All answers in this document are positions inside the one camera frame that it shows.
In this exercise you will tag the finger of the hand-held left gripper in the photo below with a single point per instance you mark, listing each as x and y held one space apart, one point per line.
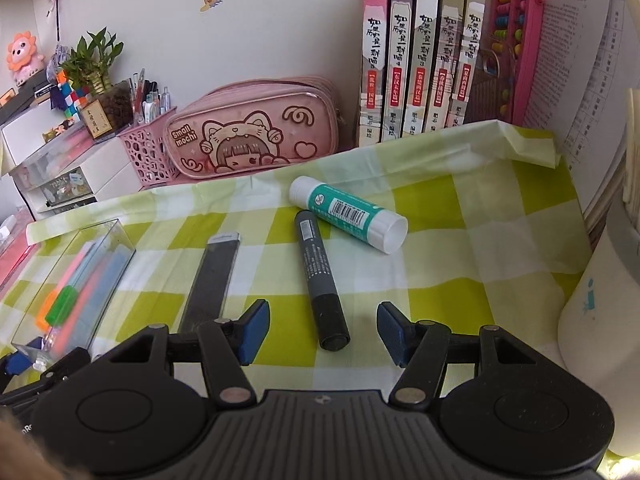
12 364
60 367

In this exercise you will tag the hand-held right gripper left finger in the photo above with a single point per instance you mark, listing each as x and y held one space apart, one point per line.
255 330

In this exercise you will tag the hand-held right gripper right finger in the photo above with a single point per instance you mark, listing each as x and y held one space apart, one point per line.
395 332

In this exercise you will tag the round pink highlighter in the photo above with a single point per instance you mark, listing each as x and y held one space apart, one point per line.
67 337

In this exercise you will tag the orange highlighter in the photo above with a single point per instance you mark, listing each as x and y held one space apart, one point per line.
42 312

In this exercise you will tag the green highlighter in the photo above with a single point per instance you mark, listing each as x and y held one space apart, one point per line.
62 305

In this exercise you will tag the black marker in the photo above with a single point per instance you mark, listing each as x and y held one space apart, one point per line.
320 280

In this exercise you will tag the light blue marker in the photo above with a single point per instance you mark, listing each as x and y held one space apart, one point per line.
107 280

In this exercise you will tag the clear plastic organizer box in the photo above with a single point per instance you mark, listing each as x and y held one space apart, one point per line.
115 247

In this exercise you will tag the flat black case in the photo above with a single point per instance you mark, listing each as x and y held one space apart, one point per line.
210 285

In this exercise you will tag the green checked tablecloth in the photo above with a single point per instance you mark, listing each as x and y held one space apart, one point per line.
450 260

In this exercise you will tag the red flat box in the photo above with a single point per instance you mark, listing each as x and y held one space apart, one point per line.
12 265

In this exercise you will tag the green and white glue stick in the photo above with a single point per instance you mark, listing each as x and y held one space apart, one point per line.
345 212

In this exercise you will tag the pink cartoon pencil case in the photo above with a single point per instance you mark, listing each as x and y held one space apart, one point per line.
250 130

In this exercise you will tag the white drawer cabinet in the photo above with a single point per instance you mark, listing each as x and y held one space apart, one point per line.
110 170

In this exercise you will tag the pink perforated pen holder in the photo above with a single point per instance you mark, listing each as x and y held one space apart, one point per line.
150 155

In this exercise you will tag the white paper cup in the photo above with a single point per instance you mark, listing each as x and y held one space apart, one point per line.
600 320

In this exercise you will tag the clear storage drawers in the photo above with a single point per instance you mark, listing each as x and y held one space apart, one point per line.
45 157

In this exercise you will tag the white storage box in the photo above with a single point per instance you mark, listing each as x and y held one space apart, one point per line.
25 140

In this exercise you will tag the small colourful toy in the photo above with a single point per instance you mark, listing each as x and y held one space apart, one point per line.
54 132

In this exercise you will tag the small framed sign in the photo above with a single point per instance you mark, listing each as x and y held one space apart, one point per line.
97 122

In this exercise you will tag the bunch of pens in holder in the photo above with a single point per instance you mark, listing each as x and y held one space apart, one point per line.
147 102

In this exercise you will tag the black flat box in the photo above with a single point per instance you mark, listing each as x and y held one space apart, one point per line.
27 95

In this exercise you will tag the colourful puzzle cube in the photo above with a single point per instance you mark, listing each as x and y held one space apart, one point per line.
70 97

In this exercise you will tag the blue spine comic book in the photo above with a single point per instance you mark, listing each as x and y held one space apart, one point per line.
400 50

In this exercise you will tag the pink spine comic book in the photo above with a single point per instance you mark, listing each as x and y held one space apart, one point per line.
375 50

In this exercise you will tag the upright comic book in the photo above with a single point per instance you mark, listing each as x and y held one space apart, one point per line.
472 40
425 50
450 45

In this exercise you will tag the purple hanging tassel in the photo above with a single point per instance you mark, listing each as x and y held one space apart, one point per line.
59 62

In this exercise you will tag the pink lion figurine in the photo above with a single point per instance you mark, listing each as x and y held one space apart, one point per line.
22 57

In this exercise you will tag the bamboo plant in glass vase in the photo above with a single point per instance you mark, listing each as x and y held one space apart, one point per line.
95 55

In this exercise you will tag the stack of printed papers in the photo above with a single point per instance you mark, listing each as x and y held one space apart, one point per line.
575 60

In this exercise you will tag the pink abacus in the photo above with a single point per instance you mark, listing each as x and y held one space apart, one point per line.
530 35

